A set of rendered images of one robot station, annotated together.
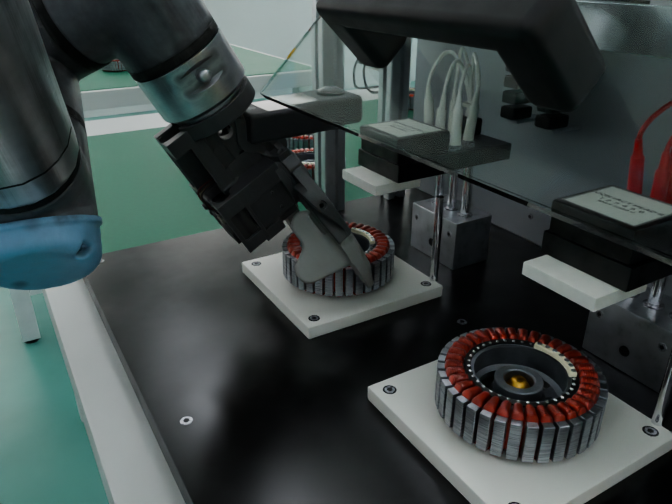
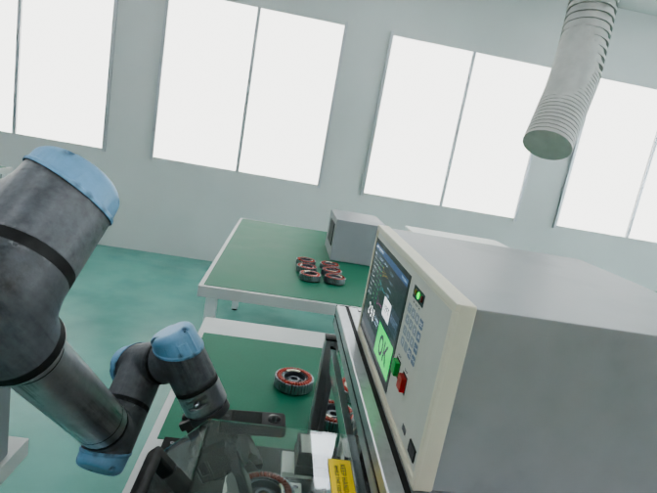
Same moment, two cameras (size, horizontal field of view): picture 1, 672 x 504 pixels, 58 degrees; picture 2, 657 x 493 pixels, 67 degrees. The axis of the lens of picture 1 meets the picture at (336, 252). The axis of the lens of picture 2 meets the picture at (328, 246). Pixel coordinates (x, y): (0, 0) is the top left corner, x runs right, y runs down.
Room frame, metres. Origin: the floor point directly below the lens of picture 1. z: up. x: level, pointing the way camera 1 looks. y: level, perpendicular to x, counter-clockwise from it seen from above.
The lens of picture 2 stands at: (-0.16, -0.36, 1.45)
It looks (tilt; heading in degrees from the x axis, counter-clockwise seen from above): 12 degrees down; 24
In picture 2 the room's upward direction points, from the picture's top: 10 degrees clockwise
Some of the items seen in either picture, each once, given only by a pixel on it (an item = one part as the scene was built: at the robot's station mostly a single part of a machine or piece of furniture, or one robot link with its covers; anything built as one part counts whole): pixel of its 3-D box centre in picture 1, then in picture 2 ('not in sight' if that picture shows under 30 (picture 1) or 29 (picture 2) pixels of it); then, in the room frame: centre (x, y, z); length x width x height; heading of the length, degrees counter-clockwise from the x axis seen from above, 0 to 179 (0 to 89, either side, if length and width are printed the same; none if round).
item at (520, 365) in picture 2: not in sight; (519, 339); (0.59, -0.35, 1.22); 0.44 x 0.39 x 0.20; 31
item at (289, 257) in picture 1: (338, 256); not in sight; (0.54, 0.00, 0.80); 0.11 x 0.11 x 0.04
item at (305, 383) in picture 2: not in sight; (293, 380); (1.03, 0.21, 0.77); 0.11 x 0.11 x 0.04
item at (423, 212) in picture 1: (449, 230); not in sight; (0.62, -0.13, 0.80); 0.07 x 0.05 x 0.06; 31
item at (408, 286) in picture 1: (338, 278); not in sight; (0.54, 0.00, 0.78); 0.15 x 0.15 x 0.01; 31
